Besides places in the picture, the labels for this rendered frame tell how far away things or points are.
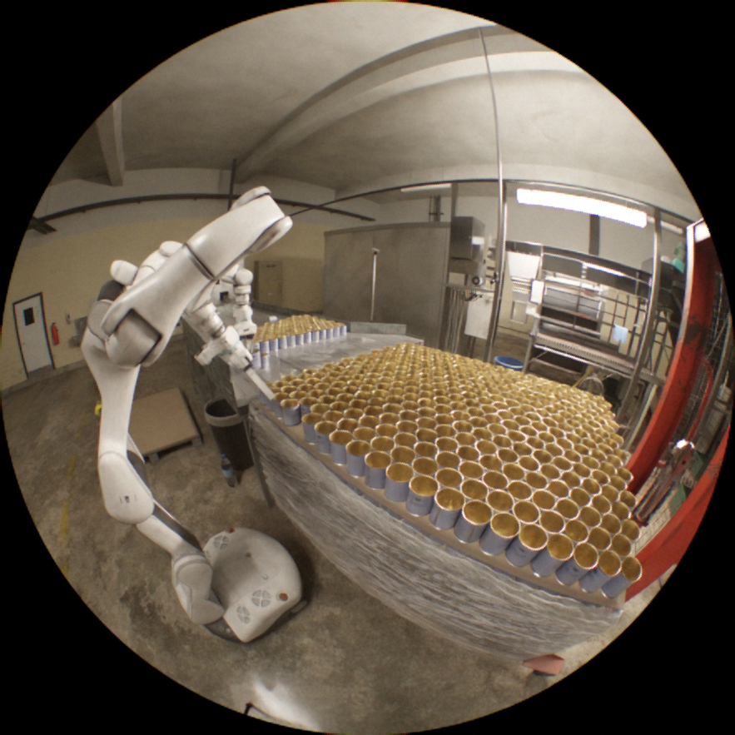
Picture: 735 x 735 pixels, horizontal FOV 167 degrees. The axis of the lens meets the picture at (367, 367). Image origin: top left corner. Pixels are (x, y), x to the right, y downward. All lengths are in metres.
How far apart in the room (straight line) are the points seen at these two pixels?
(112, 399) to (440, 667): 1.75
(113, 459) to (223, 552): 0.93
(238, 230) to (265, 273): 7.36
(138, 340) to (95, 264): 7.26
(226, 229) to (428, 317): 3.23
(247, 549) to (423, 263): 3.49
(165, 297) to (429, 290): 3.26
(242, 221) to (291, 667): 1.74
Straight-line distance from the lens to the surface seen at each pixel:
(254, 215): 0.44
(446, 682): 1.68
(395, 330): 2.21
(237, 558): 1.52
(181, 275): 0.40
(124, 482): 0.75
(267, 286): 7.80
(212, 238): 0.40
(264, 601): 1.34
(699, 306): 1.28
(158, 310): 0.41
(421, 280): 3.52
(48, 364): 8.31
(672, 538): 0.89
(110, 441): 0.73
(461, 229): 3.07
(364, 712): 1.63
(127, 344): 0.43
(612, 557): 0.69
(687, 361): 1.27
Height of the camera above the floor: 1.61
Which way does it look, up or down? 22 degrees down
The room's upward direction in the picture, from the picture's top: 3 degrees clockwise
